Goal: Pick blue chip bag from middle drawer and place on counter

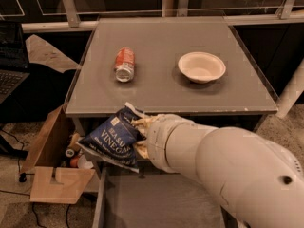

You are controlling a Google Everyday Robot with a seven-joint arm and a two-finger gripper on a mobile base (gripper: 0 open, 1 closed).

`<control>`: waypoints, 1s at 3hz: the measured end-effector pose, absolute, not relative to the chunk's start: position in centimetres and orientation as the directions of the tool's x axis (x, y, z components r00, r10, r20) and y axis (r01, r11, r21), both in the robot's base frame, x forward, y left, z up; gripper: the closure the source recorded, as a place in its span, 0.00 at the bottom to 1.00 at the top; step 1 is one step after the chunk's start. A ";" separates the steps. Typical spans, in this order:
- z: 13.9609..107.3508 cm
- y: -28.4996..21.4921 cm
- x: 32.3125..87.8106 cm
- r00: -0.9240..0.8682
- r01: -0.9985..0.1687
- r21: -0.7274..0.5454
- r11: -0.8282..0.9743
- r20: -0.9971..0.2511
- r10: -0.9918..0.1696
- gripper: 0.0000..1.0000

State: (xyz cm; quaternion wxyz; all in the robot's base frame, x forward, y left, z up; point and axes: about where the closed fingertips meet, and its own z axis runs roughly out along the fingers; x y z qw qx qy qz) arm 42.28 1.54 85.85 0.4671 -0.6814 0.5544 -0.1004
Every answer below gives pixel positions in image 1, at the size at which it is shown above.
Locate blue chip bag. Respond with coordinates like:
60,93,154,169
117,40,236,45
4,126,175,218
77,103,145,173

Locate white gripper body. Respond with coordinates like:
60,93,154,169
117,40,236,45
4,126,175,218
146,114,197,173

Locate grey top drawer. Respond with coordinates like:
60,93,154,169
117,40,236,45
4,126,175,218
84,122,267,180

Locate orange item in box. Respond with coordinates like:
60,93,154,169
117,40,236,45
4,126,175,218
69,156,80,168

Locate white paper bowl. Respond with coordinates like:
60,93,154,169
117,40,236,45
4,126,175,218
178,52,226,84

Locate orange soda can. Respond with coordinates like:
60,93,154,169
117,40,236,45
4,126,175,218
114,47,135,83

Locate black laptop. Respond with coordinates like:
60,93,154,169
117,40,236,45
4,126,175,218
0,20,29,104

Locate grey drawer cabinet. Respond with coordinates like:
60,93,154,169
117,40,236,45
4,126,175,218
64,15,280,228

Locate grey drawer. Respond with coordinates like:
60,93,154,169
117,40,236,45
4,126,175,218
84,122,267,180
92,161,240,228

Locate bottle in cardboard box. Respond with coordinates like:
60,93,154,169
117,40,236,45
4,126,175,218
65,133,80,158

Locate metal railing frame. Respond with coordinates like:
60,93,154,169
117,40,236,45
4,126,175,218
0,0,304,34

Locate brown cardboard box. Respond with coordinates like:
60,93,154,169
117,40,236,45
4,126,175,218
21,106,95,204

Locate grey middle drawer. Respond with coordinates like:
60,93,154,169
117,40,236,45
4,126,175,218
92,161,240,228

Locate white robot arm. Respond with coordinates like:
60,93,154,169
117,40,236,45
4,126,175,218
131,114,304,228

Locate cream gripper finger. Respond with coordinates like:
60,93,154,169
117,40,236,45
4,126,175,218
131,116,158,136
133,141,149,159

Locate black cable on floor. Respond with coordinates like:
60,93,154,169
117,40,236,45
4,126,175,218
0,128,74,228

